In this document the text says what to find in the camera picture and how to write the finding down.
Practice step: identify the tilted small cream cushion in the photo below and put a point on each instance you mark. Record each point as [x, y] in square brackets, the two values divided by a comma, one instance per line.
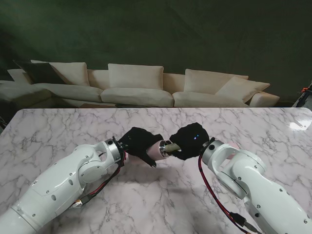
[246, 89]

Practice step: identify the cream cushion behind dark cushion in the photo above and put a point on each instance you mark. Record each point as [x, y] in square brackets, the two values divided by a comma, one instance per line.
[73, 73]

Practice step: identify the large cream cushion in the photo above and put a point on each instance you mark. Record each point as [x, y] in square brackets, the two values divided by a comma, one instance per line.
[204, 81]

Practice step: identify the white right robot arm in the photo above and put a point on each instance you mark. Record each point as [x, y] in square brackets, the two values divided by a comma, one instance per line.
[256, 175]

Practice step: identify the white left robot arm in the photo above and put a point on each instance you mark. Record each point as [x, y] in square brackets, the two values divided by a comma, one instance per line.
[61, 187]

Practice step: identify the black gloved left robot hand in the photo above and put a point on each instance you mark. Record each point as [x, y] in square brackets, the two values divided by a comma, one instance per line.
[137, 143]

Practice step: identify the cream fabric sofa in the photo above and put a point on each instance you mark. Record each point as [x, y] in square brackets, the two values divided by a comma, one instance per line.
[136, 96]

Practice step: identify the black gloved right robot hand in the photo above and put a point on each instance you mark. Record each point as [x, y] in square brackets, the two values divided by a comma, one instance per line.
[191, 141]

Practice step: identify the pink thermos bottle body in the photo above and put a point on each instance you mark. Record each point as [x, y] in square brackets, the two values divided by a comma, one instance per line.
[156, 151]

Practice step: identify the wide rectangular cream cushion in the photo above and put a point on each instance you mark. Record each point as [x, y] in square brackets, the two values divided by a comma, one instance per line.
[135, 76]

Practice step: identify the pink thermos lid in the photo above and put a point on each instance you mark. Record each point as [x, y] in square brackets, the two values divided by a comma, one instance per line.
[234, 145]

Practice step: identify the dark brown cushion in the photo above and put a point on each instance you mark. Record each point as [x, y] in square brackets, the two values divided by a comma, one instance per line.
[39, 73]

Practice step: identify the stand with orange clamp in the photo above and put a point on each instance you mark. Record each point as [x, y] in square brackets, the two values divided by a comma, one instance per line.
[304, 97]

